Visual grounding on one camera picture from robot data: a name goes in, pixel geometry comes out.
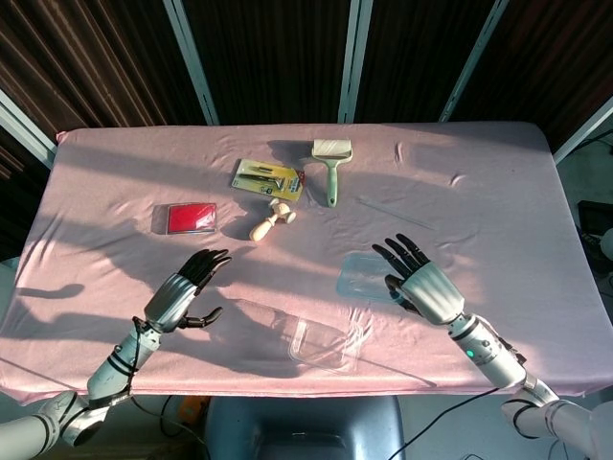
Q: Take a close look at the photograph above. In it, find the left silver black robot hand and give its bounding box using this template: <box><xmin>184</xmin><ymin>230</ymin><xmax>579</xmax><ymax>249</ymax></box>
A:
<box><xmin>143</xmin><ymin>247</ymin><xmax>233</xmax><ymax>334</ymax></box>

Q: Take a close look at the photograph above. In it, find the brown pleated curtain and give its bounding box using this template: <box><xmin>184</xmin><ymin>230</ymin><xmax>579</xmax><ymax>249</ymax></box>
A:
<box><xmin>0</xmin><ymin>0</ymin><xmax>212</xmax><ymax>260</ymax></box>

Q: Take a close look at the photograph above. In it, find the dark curtain panel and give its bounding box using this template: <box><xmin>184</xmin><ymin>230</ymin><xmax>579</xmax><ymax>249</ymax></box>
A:
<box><xmin>454</xmin><ymin>0</ymin><xmax>613</xmax><ymax>150</ymax></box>
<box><xmin>356</xmin><ymin>0</ymin><xmax>494</xmax><ymax>124</ymax></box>
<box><xmin>184</xmin><ymin>0</ymin><xmax>353</xmax><ymax>126</ymax></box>

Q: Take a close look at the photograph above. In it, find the clear plastic tube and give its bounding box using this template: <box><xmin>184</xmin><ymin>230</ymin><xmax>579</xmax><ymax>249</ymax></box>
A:
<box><xmin>353</xmin><ymin>195</ymin><xmax>435</xmax><ymax>232</ymax></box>

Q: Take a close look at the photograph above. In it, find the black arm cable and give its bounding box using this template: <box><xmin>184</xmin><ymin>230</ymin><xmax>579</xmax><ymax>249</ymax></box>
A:
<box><xmin>112</xmin><ymin>315</ymin><xmax>147</xmax><ymax>402</ymax></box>

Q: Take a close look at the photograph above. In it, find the pink tablecloth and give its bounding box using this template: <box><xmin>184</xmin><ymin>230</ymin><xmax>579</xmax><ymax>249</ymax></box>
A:
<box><xmin>0</xmin><ymin>122</ymin><xmax>602</xmax><ymax>400</ymax></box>

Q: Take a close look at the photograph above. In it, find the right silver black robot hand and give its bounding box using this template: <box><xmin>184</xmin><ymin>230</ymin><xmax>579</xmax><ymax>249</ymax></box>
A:
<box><xmin>372</xmin><ymin>233</ymin><xmax>467</xmax><ymax>328</ymax></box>

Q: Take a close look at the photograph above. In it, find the wooden kendama toy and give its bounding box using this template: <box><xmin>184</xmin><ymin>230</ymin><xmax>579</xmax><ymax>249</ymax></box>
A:
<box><xmin>249</xmin><ymin>198</ymin><xmax>297</xmax><ymax>242</ymax></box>

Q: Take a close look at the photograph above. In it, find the black plastic bin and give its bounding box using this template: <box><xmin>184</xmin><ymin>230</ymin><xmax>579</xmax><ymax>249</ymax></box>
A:
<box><xmin>576</xmin><ymin>198</ymin><xmax>613</xmax><ymax>242</ymax></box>

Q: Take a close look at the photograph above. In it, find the yellow carded tool package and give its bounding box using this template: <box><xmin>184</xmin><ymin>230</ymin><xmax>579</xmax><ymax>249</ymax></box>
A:
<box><xmin>232</xmin><ymin>158</ymin><xmax>307</xmax><ymax>200</ymax></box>

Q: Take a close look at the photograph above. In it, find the green lint roller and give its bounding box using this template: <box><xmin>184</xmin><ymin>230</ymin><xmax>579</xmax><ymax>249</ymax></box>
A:
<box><xmin>310</xmin><ymin>138</ymin><xmax>356</xmax><ymax>208</ymax></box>

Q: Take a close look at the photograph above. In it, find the clear plastic container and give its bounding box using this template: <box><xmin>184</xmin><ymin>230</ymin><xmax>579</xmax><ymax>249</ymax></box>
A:
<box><xmin>288</xmin><ymin>315</ymin><xmax>364</xmax><ymax>376</ymax></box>

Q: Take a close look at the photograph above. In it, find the white metal frame post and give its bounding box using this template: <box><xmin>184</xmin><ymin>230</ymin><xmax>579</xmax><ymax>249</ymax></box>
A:
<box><xmin>439</xmin><ymin>0</ymin><xmax>510</xmax><ymax>124</ymax></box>
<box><xmin>162</xmin><ymin>0</ymin><xmax>220</xmax><ymax>127</ymax></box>
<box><xmin>553</xmin><ymin>95</ymin><xmax>613</xmax><ymax>165</ymax></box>
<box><xmin>338</xmin><ymin>0</ymin><xmax>375</xmax><ymax>124</ymax></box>
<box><xmin>0</xmin><ymin>88</ymin><xmax>57</xmax><ymax>170</ymax></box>

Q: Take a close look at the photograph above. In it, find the red pad in clear case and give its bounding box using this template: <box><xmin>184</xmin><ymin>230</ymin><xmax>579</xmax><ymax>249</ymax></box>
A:
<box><xmin>151</xmin><ymin>201</ymin><xmax>218</xmax><ymax>236</ymax></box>

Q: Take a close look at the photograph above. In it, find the blue rimmed clear lid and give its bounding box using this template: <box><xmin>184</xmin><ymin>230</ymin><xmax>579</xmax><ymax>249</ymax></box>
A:
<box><xmin>334</xmin><ymin>252</ymin><xmax>408</xmax><ymax>306</ymax></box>

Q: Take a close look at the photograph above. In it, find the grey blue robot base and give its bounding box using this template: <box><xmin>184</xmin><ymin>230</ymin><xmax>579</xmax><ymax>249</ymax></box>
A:
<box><xmin>203</xmin><ymin>395</ymin><xmax>406</xmax><ymax>460</ymax></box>

